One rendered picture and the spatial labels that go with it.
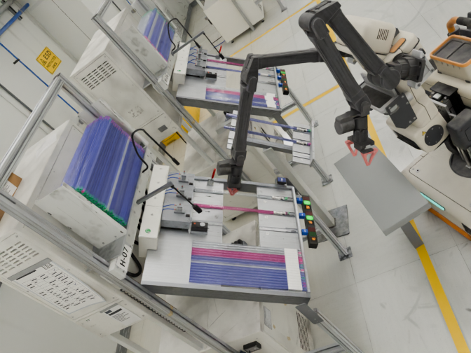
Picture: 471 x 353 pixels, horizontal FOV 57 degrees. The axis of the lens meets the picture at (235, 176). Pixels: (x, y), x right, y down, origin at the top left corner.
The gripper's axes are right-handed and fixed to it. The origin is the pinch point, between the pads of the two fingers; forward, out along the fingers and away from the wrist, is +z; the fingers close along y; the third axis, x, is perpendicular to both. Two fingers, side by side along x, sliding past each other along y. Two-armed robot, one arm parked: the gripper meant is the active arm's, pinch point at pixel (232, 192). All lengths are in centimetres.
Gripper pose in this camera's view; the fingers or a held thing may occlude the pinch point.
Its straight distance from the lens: 227.0
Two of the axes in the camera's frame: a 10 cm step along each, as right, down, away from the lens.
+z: -1.4, 7.5, 6.5
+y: 0.0, 6.6, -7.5
